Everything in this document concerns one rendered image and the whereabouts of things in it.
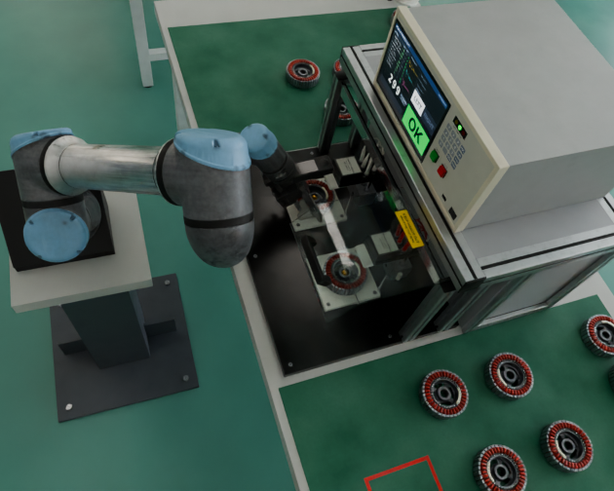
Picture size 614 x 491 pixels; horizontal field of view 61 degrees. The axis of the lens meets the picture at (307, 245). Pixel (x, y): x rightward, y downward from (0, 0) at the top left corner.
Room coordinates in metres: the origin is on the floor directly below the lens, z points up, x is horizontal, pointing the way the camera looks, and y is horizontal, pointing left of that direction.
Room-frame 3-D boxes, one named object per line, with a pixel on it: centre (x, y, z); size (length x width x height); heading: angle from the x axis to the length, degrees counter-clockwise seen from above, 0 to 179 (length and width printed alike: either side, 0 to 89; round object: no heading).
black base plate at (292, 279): (0.79, -0.06, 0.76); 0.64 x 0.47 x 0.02; 32
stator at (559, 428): (0.40, -0.70, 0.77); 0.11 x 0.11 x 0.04
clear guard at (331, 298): (0.62, -0.15, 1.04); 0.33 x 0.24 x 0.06; 122
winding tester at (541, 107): (0.94, -0.33, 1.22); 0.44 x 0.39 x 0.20; 32
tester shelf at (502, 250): (0.95, -0.32, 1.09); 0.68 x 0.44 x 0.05; 32
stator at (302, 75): (1.39, 0.17, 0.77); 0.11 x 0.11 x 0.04
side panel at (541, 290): (0.71, -0.56, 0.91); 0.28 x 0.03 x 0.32; 122
